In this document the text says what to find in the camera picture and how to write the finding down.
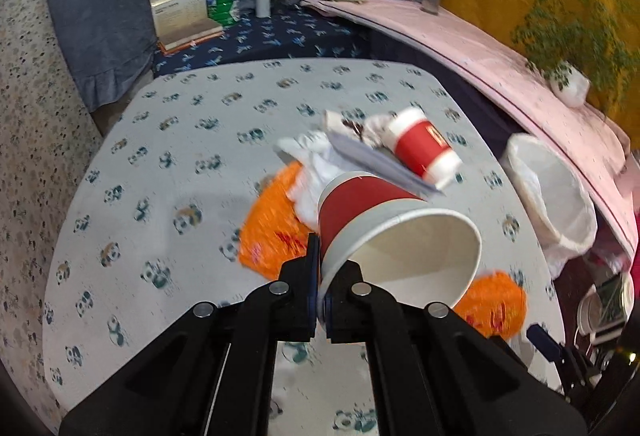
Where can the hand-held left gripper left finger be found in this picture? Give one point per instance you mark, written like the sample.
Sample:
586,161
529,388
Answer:
313,281

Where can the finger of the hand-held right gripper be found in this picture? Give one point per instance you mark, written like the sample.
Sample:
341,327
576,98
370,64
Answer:
544,341

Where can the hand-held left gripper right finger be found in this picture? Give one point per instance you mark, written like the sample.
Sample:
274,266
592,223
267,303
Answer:
345,316

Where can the bin with white liner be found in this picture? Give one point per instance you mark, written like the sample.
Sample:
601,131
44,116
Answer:
545,186

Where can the red paper cup white lid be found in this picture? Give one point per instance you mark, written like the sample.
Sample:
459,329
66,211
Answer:
417,145

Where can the white round dish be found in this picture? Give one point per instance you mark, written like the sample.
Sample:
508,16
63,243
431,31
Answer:
589,311

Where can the orange plastic wrapper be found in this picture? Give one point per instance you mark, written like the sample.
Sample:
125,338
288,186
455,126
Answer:
495,306
270,236

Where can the crumpled white tissue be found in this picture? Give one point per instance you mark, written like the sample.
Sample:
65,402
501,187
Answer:
320,170

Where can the grey paper sheet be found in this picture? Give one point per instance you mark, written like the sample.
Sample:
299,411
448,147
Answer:
380,163

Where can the panda print tablecloth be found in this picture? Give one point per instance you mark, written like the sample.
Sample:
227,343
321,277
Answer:
175,155

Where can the navy printed cloth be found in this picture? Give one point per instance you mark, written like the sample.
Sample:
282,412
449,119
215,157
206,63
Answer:
280,40

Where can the dark purple cloth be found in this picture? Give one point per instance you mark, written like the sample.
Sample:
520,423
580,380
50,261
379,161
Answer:
425,60

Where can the green plant in white pot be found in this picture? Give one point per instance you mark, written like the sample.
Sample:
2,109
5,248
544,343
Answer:
567,83

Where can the pink cloth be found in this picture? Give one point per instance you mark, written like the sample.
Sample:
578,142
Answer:
450,35

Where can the green tissue pack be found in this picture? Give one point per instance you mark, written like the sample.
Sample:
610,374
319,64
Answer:
222,3

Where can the beige gift box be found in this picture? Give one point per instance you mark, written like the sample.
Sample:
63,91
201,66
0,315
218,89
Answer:
180,13

